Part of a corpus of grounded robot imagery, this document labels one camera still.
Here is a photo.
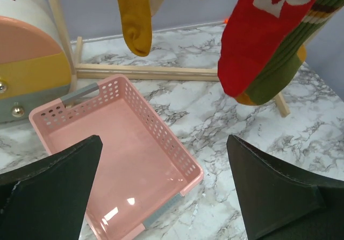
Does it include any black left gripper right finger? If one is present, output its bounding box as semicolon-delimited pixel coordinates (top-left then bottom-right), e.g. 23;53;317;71
227;135;343;239

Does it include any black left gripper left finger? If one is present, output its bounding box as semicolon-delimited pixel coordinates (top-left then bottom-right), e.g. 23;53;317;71
1;135;103;239

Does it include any green striped sock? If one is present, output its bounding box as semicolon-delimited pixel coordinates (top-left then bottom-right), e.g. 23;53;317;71
235;0;343;105

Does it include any red sock white pattern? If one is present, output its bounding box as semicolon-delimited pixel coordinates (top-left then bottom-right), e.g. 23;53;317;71
218;0;316;97

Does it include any pink perforated plastic basket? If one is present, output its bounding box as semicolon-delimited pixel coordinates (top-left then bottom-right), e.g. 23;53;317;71
29;75;204;239

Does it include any round pastel drawer cabinet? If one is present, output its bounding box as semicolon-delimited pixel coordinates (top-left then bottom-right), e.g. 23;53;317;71
1;0;71;123

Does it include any mustard yellow sock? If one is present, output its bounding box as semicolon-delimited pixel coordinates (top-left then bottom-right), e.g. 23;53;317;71
117;0;152;57

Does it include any wooden clothes rack frame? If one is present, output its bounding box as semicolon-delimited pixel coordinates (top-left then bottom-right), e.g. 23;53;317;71
42;0;291;117

